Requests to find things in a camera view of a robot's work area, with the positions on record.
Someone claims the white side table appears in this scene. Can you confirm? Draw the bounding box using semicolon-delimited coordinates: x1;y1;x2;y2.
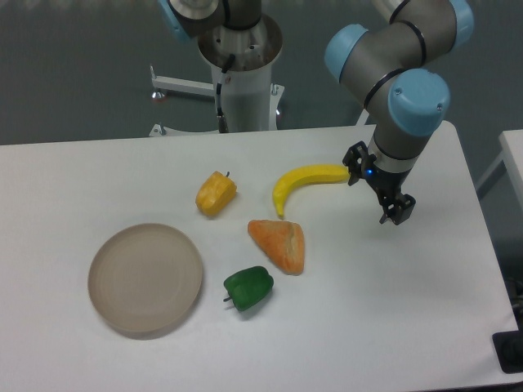
475;129;522;205

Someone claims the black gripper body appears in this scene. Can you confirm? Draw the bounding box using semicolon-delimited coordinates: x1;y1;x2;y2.
361;156;410;205

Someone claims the beige round plate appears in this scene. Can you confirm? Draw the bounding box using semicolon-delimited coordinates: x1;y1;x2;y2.
87;223;203;339

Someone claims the yellow banana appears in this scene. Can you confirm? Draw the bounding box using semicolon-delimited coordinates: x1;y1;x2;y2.
272;163;350;219

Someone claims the black device at edge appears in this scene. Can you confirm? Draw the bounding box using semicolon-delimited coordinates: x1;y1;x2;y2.
492;331;523;374

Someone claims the black cable on pedestal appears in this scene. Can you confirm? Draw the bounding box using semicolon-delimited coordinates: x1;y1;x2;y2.
214;53;236;134

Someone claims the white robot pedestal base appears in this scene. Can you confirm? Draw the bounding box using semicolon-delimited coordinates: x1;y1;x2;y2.
150;14;284;133

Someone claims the yellow bell pepper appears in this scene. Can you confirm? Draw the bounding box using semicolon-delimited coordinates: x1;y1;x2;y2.
195;171;237;216

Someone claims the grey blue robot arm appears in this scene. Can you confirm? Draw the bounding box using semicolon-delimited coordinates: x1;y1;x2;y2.
159;1;474;224

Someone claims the orange bread piece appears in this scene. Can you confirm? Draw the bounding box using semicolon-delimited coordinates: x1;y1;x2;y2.
248;220;305;275

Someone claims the green bell pepper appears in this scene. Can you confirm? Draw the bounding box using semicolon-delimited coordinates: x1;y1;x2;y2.
223;266;274;312

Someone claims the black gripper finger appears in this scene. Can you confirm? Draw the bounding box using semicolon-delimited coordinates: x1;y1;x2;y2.
342;141;368;186
379;192;416;225

